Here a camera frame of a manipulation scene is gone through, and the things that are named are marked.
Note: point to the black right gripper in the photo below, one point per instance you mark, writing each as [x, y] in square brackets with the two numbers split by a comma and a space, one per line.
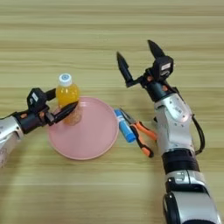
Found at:
[156, 89]

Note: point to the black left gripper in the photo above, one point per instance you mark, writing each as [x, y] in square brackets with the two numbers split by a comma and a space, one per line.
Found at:
[32, 121]

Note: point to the orange juice bottle white cap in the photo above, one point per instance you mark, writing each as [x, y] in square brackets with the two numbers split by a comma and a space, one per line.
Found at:
[67, 93]

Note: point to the pink round plate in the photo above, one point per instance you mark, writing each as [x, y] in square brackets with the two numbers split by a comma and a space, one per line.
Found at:
[90, 134]

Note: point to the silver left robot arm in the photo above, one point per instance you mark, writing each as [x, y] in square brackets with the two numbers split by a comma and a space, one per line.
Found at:
[7, 131]

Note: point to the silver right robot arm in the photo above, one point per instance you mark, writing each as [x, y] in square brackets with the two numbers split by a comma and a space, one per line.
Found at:
[178, 131]

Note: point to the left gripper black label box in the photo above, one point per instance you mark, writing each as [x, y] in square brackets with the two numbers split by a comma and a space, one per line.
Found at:
[35, 99]

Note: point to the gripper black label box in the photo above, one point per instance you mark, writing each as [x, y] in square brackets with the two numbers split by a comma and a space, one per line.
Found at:
[35, 99]
[163, 67]

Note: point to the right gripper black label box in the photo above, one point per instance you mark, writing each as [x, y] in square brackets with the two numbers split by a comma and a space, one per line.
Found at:
[163, 67]

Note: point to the blue glue stick tube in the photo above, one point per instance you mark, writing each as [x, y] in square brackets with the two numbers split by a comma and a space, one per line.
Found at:
[125, 127]

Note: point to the orange black needle-nose pliers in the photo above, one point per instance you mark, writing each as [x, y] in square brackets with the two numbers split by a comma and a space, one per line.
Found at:
[143, 137]

